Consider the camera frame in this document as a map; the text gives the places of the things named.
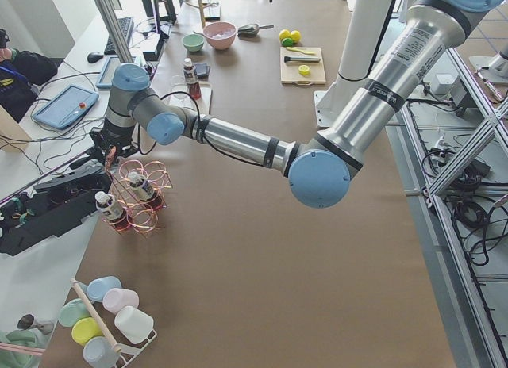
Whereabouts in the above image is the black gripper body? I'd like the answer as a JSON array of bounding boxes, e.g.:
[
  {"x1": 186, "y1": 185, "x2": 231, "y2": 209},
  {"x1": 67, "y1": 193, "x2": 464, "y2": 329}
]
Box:
[{"x1": 88, "y1": 126, "x2": 139, "y2": 165}]

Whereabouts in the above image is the copper wire bottle basket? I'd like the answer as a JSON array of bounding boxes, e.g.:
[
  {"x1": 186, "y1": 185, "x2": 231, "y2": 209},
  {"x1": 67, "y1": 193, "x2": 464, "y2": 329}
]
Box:
[{"x1": 105, "y1": 149, "x2": 173, "y2": 236}]

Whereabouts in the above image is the steel ice scoop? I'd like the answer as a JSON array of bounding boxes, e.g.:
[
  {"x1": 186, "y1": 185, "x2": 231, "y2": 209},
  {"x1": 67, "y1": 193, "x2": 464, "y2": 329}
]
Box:
[{"x1": 237, "y1": 24, "x2": 275, "y2": 37}]

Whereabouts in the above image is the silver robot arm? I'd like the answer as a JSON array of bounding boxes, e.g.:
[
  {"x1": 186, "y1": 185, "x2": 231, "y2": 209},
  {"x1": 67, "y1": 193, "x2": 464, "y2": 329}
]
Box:
[{"x1": 90, "y1": 0, "x2": 504, "y2": 209}]

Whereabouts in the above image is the tea bottle white cap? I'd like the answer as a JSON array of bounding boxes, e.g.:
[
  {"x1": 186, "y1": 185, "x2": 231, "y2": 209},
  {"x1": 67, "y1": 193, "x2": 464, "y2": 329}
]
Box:
[{"x1": 94, "y1": 191, "x2": 131, "y2": 232}]

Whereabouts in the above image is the blue teach pendant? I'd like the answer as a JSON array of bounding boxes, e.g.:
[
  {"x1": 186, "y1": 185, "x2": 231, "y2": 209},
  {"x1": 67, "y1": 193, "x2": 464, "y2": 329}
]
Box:
[
  {"x1": 31, "y1": 85, "x2": 99, "y2": 130},
  {"x1": 95, "y1": 56, "x2": 120, "y2": 89}
]

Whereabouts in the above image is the computer mouse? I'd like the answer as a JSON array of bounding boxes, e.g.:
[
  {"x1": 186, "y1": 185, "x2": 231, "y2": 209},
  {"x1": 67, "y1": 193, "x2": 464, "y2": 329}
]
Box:
[{"x1": 87, "y1": 52, "x2": 104, "y2": 64}]

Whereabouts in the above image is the black equipment case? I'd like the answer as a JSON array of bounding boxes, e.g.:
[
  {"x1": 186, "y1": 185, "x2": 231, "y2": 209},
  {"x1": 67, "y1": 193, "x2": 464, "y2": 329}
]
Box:
[{"x1": 1, "y1": 166, "x2": 111, "y2": 256}]

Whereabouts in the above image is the cream serving tray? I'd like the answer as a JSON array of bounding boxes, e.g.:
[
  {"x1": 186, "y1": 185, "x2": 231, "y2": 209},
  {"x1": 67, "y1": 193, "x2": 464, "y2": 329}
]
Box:
[{"x1": 163, "y1": 81, "x2": 213, "y2": 115}]

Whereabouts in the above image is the clear wine glass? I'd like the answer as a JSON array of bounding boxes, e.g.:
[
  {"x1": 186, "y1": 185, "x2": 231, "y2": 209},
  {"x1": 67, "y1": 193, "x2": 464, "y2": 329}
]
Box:
[{"x1": 169, "y1": 75, "x2": 191, "y2": 107}]

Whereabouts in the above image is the seated person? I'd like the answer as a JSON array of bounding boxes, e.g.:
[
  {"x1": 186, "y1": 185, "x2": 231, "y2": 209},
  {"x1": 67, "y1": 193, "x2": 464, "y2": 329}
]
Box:
[{"x1": 1, "y1": 29, "x2": 58, "y2": 123}]

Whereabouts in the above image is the black keyboard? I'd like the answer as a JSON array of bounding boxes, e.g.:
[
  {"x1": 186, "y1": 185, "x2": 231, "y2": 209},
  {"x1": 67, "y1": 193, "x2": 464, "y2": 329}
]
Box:
[{"x1": 103, "y1": 16, "x2": 136, "y2": 55}]

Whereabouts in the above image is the grey folded cloth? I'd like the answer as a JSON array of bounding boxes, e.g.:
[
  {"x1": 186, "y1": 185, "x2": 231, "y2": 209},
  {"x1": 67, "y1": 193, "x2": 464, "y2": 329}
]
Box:
[{"x1": 194, "y1": 63, "x2": 210, "y2": 79}]

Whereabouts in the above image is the mint green bowl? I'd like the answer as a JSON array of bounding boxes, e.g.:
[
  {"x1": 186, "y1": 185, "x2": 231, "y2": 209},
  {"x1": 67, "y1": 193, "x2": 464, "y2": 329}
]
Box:
[{"x1": 182, "y1": 33, "x2": 205, "y2": 52}]

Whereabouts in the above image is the light blue plastic cup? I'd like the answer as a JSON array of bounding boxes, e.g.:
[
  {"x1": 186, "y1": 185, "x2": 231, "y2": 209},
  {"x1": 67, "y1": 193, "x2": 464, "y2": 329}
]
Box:
[{"x1": 87, "y1": 276, "x2": 122, "y2": 302}]

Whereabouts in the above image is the pink bowl of ice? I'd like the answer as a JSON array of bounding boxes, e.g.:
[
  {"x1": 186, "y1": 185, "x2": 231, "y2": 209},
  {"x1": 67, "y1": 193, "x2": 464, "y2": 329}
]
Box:
[{"x1": 203, "y1": 21, "x2": 237, "y2": 50}]

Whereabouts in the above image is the pink plastic cup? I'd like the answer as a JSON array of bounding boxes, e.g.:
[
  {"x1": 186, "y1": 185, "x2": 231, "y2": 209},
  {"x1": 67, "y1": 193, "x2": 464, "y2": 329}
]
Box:
[{"x1": 102, "y1": 288, "x2": 140, "y2": 314}]

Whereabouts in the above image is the wooden cup tree stand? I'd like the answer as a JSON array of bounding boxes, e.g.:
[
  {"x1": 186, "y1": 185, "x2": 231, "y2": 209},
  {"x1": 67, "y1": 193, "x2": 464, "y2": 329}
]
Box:
[{"x1": 187, "y1": 0, "x2": 221, "y2": 29}]

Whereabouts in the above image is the mint green plastic cup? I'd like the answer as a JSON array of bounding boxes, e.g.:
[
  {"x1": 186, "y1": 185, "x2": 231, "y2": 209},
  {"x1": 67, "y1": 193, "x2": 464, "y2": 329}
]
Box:
[{"x1": 58, "y1": 298, "x2": 90, "y2": 328}]

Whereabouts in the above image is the white plastic cup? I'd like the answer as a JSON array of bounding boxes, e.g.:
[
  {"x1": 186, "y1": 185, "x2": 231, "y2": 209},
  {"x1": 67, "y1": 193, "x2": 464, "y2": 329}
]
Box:
[{"x1": 114, "y1": 305, "x2": 154, "y2": 344}]

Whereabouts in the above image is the yellow plastic cup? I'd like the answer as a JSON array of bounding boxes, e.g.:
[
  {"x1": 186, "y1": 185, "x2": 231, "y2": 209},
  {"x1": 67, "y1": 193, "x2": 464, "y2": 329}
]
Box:
[{"x1": 71, "y1": 317, "x2": 103, "y2": 347}]

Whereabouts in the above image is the steel cocktail jigger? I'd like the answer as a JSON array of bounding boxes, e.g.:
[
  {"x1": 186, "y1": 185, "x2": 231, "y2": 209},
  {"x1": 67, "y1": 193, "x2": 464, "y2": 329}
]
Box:
[{"x1": 17, "y1": 314, "x2": 55, "y2": 335}]

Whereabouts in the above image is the steel muddler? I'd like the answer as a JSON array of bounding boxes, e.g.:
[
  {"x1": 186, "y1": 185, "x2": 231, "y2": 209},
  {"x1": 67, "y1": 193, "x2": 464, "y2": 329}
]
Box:
[{"x1": 283, "y1": 56, "x2": 321, "y2": 63}]

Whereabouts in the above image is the yellow lemon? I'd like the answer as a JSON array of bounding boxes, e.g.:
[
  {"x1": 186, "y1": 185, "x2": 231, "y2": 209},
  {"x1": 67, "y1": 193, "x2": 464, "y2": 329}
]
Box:
[{"x1": 279, "y1": 29, "x2": 291, "y2": 42}]

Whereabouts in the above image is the grey plastic cup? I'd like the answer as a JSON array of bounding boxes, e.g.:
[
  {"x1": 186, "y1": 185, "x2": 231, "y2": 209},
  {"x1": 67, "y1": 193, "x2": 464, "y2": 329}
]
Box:
[{"x1": 83, "y1": 336, "x2": 119, "y2": 368}]

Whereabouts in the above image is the half lemon slice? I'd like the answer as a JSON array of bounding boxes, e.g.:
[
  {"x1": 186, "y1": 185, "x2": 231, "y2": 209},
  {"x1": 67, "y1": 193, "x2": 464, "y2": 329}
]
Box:
[{"x1": 298, "y1": 65, "x2": 310, "y2": 76}]

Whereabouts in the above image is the bamboo cutting board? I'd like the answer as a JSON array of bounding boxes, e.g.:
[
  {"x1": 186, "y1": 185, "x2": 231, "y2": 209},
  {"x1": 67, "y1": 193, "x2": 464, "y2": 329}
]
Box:
[{"x1": 280, "y1": 47, "x2": 326, "y2": 86}]

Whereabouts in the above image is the yellow plastic knife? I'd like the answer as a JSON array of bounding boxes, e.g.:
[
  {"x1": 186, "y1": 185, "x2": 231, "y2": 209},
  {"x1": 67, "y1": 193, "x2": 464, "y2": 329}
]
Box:
[{"x1": 285, "y1": 47, "x2": 315, "y2": 55}]

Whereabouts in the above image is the aluminium frame post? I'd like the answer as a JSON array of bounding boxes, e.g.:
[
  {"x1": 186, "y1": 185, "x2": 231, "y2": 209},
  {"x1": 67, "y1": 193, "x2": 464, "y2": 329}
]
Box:
[{"x1": 94, "y1": 0, "x2": 133, "y2": 63}]

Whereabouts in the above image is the white wire cup rack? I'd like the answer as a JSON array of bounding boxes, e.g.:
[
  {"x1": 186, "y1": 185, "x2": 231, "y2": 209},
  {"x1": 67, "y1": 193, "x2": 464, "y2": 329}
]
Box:
[{"x1": 71, "y1": 278, "x2": 158, "y2": 367}]

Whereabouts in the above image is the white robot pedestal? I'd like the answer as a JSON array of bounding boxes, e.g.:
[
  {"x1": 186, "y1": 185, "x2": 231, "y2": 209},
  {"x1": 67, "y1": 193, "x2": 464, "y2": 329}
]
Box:
[{"x1": 314, "y1": 0, "x2": 396, "y2": 128}]

